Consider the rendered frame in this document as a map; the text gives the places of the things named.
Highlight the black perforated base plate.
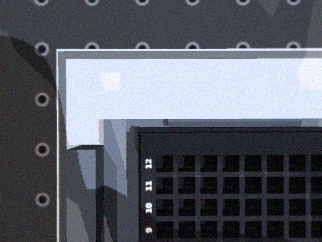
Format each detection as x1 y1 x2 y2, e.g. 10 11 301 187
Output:
0 0 322 242

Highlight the black well plate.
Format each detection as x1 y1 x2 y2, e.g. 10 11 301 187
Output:
138 127 322 242

